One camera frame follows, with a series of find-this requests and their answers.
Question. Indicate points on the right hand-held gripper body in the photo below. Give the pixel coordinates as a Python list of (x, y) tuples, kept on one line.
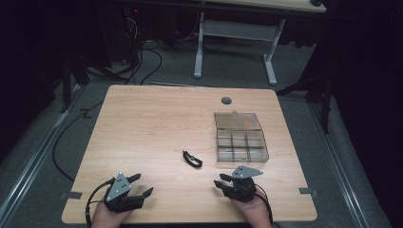
[(243, 186)]

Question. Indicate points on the grey table grommet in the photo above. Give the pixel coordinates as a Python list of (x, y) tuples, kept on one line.
[(226, 100)]

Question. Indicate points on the grey tape piece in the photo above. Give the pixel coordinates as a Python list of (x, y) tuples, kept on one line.
[(71, 195), (308, 191)]

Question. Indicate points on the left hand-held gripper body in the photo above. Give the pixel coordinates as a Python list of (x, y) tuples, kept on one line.
[(118, 190)]

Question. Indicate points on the black stand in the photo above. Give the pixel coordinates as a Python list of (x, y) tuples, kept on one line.
[(323, 95), (67, 85)]

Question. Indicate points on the white-framed desk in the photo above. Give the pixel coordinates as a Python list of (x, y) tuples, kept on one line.
[(237, 30)]

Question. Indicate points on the clear plastic compartment box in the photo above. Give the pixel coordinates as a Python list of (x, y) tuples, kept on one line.
[(240, 148)]

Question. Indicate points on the metal floor rail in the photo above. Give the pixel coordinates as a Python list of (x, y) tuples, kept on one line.
[(31, 160), (340, 164)]

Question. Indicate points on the person's left hand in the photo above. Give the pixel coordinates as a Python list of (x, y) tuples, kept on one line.
[(107, 218)]

